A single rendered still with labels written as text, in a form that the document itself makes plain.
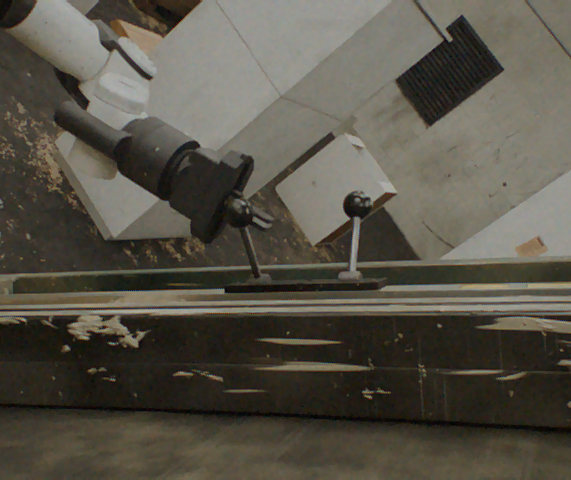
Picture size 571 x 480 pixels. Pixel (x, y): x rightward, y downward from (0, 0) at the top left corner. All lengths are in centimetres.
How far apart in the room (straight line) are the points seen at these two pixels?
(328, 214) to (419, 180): 325
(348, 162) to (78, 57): 467
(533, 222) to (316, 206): 206
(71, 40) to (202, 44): 216
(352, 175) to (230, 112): 267
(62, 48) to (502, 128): 785
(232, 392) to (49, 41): 77
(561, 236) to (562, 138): 451
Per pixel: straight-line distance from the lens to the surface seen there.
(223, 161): 90
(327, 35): 309
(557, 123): 879
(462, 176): 883
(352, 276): 88
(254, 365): 51
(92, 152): 99
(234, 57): 324
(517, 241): 434
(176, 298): 96
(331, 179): 580
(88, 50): 120
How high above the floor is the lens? 174
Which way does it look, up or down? 19 degrees down
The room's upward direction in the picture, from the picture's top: 53 degrees clockwise
